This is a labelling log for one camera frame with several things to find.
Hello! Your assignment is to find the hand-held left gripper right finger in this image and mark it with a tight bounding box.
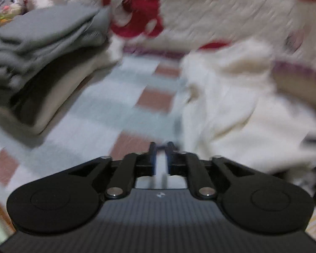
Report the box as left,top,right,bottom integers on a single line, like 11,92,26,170
165,142,253,199

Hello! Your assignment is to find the bear-print quilted bedspread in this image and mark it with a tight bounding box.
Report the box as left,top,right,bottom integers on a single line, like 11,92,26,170
24,0,316,82

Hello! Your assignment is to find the white waffle garment green trim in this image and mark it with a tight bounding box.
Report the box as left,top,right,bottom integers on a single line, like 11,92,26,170
179,41,316,187

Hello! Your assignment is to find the printed floor mat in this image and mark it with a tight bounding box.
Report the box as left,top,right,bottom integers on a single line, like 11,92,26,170
0,55,316,243

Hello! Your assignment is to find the beige bed base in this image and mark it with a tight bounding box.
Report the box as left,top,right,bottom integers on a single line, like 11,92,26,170
272,70,316,108

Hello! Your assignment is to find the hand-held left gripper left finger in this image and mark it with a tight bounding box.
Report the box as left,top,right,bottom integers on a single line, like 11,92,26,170
68,142,157,199

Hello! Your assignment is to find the dark grey folded garment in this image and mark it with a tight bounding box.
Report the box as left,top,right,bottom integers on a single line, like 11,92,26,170
9,55,79,127

